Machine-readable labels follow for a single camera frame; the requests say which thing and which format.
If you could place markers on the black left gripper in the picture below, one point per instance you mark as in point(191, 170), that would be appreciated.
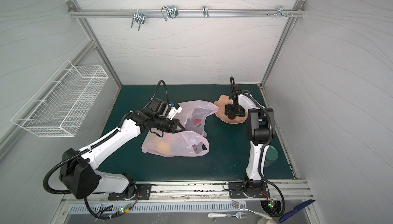
point(173, 129)

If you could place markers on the dark brown round fruit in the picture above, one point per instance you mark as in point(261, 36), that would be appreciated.
point(231, 117)

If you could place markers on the brown fruit plate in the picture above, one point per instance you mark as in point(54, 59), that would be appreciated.
point(220, 103)

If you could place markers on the white handled fork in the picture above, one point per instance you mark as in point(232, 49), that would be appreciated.
point(238, 215)

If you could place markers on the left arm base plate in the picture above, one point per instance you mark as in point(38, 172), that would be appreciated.
point(137, 191)

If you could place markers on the aluminium crossbar rail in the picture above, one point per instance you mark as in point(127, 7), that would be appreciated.
point(183, 13)

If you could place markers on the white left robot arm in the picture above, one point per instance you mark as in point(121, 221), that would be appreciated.
point(78, 173)

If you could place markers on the white cup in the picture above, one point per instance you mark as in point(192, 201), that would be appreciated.
point(263, 220)

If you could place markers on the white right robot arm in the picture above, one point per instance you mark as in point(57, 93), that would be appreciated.
point(260, 132)

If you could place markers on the silver fork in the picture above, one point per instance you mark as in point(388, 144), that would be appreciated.
point(239, 206)

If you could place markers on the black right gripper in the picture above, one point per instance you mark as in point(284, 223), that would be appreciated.
point(234, 112)

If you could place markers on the white wire basket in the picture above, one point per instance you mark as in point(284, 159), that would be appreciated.
point(59, 107)

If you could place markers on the blue plastic knife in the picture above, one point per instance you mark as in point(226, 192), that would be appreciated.
point(295, 210)

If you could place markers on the metal u-bolt clamp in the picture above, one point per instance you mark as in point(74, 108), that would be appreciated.
point(169, 11)

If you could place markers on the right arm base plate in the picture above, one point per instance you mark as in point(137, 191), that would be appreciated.
point(248, 190)

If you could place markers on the pink plastic bag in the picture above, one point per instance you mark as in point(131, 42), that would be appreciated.
point(190, 143)

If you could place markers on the metal hook clamp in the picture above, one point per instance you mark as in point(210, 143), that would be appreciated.
point(138, 20)

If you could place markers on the green table mat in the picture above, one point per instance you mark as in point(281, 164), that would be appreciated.
point(229, 148)

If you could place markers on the metal bolt bracket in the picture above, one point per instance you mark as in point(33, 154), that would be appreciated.
point(280, 13)

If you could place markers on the small metal bracket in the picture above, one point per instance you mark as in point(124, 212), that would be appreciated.
point(205, 12)

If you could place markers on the red fruit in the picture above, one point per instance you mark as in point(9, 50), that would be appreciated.
point(197, 122)

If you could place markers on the green lid jar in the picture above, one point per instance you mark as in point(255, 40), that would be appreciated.
point(271, 156)

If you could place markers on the yellow lemon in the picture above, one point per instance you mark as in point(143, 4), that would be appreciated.
point(163, 148)

